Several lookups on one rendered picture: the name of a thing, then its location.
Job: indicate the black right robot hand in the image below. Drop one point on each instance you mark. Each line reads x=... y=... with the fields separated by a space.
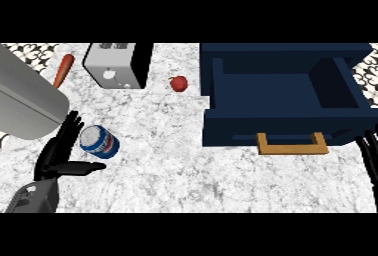
x=370 y=156

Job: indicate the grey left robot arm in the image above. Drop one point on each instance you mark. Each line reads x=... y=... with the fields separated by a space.
x=33 y=198

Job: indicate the blue and white can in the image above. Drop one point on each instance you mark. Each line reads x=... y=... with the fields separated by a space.
x=99 y=141

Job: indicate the dark blue cabinet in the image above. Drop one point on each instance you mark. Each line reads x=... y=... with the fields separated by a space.
x=286 y=50

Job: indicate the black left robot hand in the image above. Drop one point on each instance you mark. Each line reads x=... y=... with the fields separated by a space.
x=55 y=153

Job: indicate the red apple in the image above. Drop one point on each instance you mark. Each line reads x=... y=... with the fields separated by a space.
x=179 y=83

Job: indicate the dark blue open drawer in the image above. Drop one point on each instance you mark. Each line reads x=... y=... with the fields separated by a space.
x=290 y=106

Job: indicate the silver toaster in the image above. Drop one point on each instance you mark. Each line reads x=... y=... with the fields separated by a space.
x=117 y=65

